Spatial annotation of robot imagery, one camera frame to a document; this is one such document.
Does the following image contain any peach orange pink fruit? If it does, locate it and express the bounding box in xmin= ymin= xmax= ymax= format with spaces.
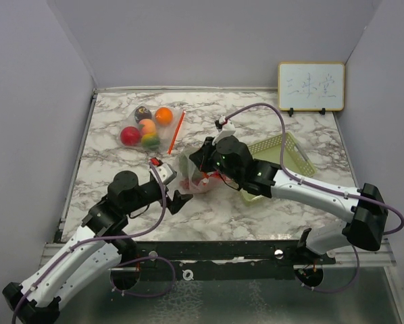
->
xmin=138 ymin=119 xmax=157 ymax=136

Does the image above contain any green netted melon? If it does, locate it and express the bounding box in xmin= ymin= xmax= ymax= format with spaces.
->
xmin=178 ymin=155 xmax=203 ymax=180

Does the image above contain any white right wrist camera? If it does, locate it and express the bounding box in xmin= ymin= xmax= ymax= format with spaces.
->
xmin=212 ymin=116 xmax=236 ymax=145

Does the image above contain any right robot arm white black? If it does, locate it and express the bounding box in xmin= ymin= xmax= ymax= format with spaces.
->
xmin=189 ymin=136 xmax=390 ymax=264

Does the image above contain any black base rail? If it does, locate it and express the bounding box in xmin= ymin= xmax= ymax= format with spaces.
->
xmin=111 ymin=240 xmax=335 ymax=286

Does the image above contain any pale green plastic basket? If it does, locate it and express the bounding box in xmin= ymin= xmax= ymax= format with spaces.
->
xmin=238 ymin=131 xmax=318 ymax=207

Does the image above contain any clear zip top bag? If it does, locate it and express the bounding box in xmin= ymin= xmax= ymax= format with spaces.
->
xmin=117 ymin=105 xmax=186 ymax=154

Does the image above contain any yellow green mango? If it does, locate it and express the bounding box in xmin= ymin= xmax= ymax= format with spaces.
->
xmin=141 ymin=133 xmax=161 ymax=150

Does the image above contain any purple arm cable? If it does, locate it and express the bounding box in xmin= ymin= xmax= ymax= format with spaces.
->
xmin=222 ymin=103 xmax=404 ymax=293
xmin=10 ymin=163 xmax=178 ymax=324

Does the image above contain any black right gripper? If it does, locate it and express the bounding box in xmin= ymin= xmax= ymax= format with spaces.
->
xmin=189 ymin=137 xmax=241 ymax=185

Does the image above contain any dark purple plum fruit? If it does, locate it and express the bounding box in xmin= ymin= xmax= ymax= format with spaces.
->
xmin=134 ymin=106 xmax=152 ymax=123

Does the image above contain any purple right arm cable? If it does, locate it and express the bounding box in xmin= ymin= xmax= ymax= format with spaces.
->
xmin=222 ymin=103 xmax=404 ymax=293

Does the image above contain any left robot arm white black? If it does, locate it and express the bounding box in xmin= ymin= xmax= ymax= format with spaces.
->
xmin=3 ymin=164 xmax=193 ymax=323

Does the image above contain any dark purple grape bunch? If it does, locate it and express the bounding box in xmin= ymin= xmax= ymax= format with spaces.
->
xmin=180 ymin=178 xmax=215 ymax=194

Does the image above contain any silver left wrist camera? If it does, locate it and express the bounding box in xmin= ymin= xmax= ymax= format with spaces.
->
xmin=149 ymin=158 xmax=177 ymax=186

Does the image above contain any small framed whiteboard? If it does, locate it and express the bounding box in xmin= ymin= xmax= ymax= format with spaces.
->
xmin=278 ymin=61 xmax=345 ymax=112

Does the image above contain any red apple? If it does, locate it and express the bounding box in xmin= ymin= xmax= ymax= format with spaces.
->
xmin=120 ymin=126 xmax=141 ymax=146

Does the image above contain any clear zip bag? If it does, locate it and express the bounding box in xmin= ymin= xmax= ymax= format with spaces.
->
xmin=176 ymin=146 xmax=222 ymax=194
xmin=117 ymin=105 xmax=186 ymax=154

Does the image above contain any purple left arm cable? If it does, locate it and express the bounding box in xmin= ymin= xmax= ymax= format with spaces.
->
xmin=10 ymin=163 xmax=178 ymax=324

